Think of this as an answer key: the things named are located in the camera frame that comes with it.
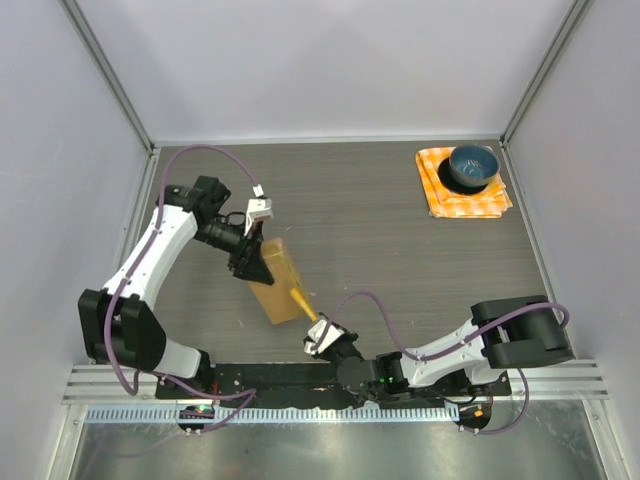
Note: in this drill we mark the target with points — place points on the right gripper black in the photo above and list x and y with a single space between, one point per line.
353 337

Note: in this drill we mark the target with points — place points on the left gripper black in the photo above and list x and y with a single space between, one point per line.
249 262

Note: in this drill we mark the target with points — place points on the yellow utility knife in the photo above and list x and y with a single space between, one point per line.
300 299

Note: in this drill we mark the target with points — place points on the brown cardboard express box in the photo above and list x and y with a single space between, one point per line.
275 299

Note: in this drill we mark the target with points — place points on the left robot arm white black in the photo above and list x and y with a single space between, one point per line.
118 322

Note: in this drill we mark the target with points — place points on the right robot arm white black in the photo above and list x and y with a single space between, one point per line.
513 333

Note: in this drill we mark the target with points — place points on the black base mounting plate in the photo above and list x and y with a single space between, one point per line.
323 385

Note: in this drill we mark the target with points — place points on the orange checkered cloth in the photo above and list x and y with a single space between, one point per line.
491 202

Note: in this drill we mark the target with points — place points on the blue ceramic bowl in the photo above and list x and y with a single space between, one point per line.
473 166

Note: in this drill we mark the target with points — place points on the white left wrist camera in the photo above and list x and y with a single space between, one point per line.
259 209

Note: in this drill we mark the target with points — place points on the white slotted cable duct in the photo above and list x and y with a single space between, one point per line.
191 414

